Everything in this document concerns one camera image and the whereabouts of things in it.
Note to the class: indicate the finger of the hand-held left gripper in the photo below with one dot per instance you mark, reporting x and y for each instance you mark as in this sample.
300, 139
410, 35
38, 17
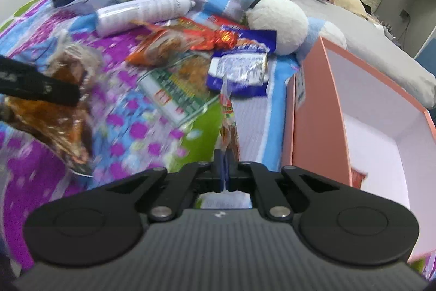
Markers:
41, 86

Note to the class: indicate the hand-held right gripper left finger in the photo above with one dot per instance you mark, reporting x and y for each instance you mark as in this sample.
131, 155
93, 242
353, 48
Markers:
221, 175

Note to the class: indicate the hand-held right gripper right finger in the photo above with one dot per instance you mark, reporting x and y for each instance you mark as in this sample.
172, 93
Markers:
235, 179

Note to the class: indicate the clear brown snack packet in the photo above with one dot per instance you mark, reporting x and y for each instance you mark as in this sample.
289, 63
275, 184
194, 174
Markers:
64, 127

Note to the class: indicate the thin clear snack packet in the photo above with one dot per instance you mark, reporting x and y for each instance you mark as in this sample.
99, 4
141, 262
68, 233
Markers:
227, 110

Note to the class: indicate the pink cardboard box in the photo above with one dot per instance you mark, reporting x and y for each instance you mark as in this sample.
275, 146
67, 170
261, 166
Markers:
316, 127

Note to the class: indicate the blue snack packet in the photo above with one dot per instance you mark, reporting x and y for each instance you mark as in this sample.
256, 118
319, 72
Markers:
238, 72

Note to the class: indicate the orange snack packet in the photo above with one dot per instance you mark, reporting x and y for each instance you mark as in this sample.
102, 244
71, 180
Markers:
156, 45

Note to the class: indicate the red foil snack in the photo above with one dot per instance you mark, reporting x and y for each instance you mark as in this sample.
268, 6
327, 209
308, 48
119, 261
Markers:
218, 38

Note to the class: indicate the colourful printed bedsheet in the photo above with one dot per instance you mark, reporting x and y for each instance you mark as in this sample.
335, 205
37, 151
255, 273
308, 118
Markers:
122, 127

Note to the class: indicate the green label snack packet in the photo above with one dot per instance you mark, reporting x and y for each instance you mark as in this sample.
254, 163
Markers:
177, 86

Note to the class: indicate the white cylindrical roll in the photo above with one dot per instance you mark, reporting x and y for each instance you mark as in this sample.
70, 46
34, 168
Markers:
143, 13

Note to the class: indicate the red flat snack packet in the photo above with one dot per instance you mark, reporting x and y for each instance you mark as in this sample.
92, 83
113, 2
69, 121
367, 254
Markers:
218, 20

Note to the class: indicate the white and blue plush toy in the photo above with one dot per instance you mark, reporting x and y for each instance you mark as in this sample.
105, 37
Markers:
279, 25

